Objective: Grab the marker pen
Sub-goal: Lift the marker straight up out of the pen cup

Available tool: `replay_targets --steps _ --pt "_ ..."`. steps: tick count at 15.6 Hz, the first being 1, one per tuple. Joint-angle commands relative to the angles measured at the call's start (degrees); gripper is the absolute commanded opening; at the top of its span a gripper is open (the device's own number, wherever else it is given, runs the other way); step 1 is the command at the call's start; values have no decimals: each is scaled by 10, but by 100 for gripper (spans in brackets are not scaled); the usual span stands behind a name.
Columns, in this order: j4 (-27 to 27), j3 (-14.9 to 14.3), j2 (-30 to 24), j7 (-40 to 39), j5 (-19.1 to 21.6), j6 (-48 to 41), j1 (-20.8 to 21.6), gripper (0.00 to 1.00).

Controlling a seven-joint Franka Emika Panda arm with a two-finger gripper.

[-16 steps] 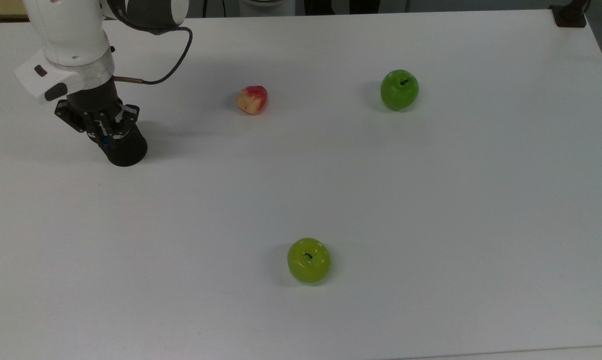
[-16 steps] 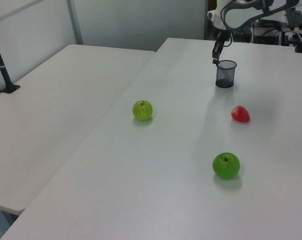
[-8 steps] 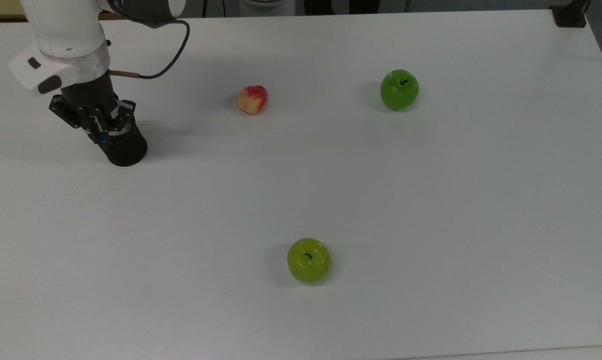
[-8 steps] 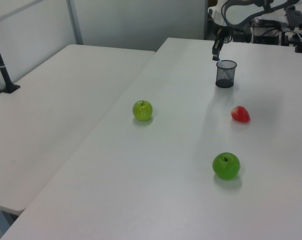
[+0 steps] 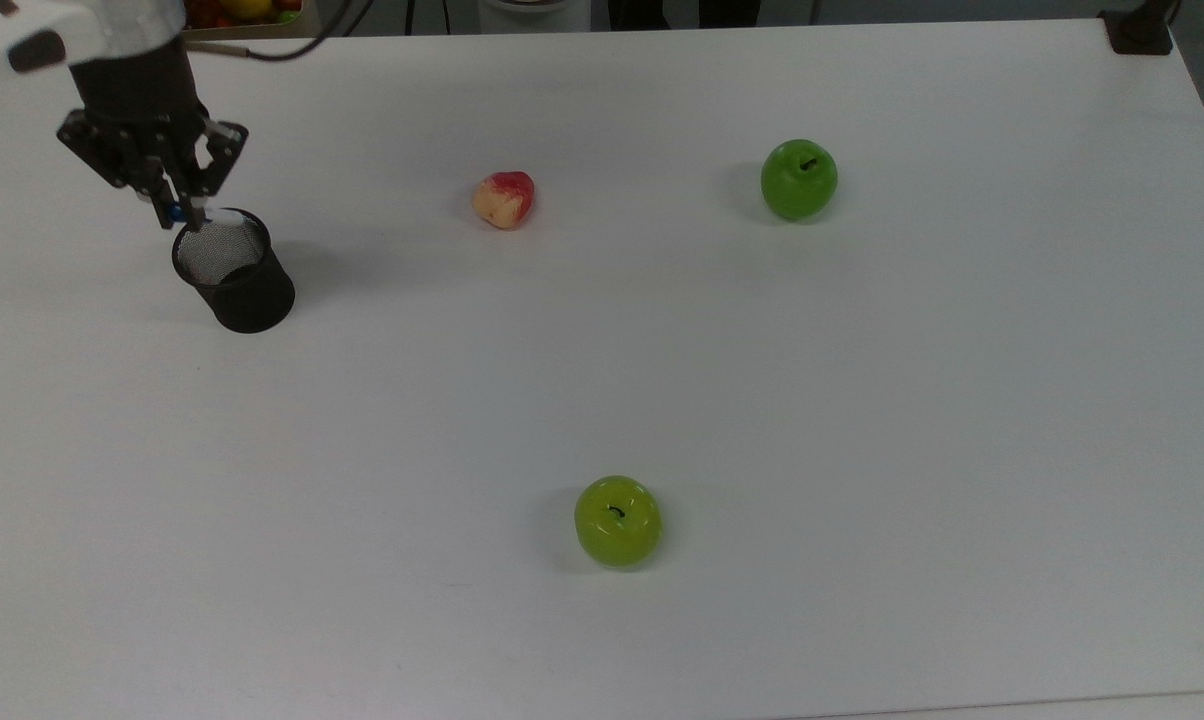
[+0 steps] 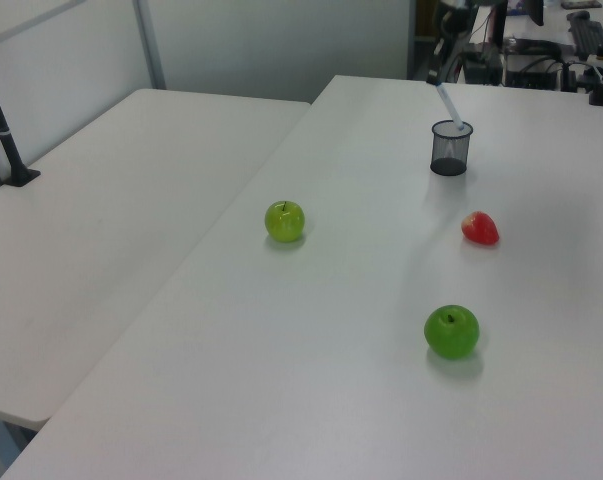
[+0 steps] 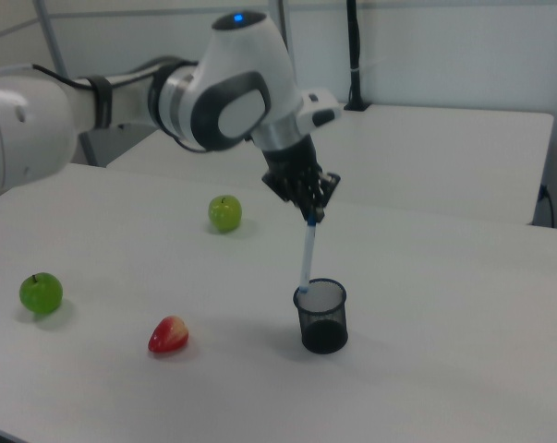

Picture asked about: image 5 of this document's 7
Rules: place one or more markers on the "white marker pen blue cap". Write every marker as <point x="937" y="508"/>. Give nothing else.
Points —
<point x="224" y="215"/>

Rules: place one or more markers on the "dark green apple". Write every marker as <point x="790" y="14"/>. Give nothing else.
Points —
<point x="798" y="180"/>

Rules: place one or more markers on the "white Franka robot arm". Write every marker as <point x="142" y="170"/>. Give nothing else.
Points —
<point x="112" y="25"/>

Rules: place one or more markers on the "yellow-green apple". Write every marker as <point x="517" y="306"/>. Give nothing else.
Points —
<point x="617" y="522"/>

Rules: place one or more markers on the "black mesh pen cup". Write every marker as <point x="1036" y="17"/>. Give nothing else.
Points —
<point x="247" y="290"/>

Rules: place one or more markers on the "box of toy fruit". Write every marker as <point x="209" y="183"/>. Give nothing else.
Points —
<point x="247" y="15"/>

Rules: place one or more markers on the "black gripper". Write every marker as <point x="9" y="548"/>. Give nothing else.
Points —
<point x="137" y="110"/>

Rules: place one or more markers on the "red yellow peach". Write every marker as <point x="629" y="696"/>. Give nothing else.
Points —
<point x="503" y="198"/>

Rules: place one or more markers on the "black clamp base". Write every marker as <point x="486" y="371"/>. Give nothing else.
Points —
<point x="1142" y="32"/>

